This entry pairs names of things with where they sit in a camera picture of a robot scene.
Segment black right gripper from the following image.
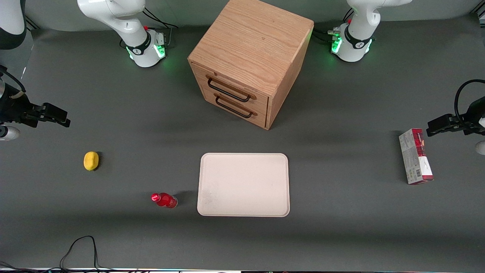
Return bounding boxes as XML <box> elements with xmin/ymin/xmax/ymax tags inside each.
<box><xmin>0</xmin><ymin>88</ymin><xmax>71</xmax><ymax>127</ymax></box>

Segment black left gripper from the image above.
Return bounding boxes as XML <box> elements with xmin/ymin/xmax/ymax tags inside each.
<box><xmin>426</xmin><ymin>97</ymin><xmax>485</xmax><ymax>137</ymax></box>

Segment red coke bottle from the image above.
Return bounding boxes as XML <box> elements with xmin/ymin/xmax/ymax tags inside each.
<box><xmin>151</xmin><ymin>192</ymin><xmax>178</xmax><ymax>209</ymax></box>

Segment beige rectangular tray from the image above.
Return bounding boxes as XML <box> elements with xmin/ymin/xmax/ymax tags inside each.
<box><xmin>197</xmin><ymin>153</ymin><xmax>291</xmax><ymax>217</ymax></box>

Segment grey and red carton box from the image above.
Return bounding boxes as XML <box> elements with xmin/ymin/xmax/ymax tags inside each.
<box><xmin>398</xmin><ymin>128</ymin><xmax>434</xmax><ymax>185</ymax></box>

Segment yellow lemon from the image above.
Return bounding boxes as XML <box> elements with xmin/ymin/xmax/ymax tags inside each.
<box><xmin>83</xmin><ymin>151</ymin><xmax>100</xmax><ymax>171</ymax></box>

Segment wooden drawer front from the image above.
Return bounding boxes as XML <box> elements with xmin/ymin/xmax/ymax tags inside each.
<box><xmin>200</xmin><ymin>86</ymin><xmax>268</xmax><ymax>129</ymax></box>
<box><xmin>191</xmin><ymin>63</ymin><xmax>270</xmax><ymax>115</ymax></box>

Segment wooden drawer cabinet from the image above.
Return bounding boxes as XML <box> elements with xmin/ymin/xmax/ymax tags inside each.
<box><xmin>188</xmin><ymin>0</ymin><xmax>314</xmax><ymax>130</ymax></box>

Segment black left wrist camera cable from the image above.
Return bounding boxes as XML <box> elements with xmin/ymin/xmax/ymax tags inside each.
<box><xmin>454</xmin><ymin>79</ymin><xmax>485</xmax><ymax>126</ymax></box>

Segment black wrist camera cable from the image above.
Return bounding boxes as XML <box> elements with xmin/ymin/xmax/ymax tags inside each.
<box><xmin>454</xmin><ymin>79</ymin><xmax>485</xmax><ymax>126</ymax></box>
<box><xmin>0</xmin><ymin>65</ymin><xmax>26</xmax><ymax>94</ymax></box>

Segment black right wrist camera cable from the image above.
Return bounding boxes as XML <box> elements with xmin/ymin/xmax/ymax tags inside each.
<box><xmin>0</xmin><ymin>65</ymin><xmax>26</xmax><ymax>94</ymax></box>

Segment black looped cable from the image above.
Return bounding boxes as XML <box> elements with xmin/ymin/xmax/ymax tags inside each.
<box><xmin>59</xmin><ymin>235</ymin><xmax>100</xmax><ymax>271</ymax></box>

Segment black right arm base cable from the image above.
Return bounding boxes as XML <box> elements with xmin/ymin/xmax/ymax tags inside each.
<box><xmin>142</xmin><ymin>7</ymin><xmax>179</xmax><ymax>30</ymax></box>

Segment dark metal drawer handle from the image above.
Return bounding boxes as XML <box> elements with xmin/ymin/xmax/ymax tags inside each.
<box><xmin>206</xmin><ymin>75</ymin><xmax>257</xmax><ymax>102</ymax></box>
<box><xmin>214</xmin><ymin>93</ymin><xmax>258</xmax><ymax>119</ymax></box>

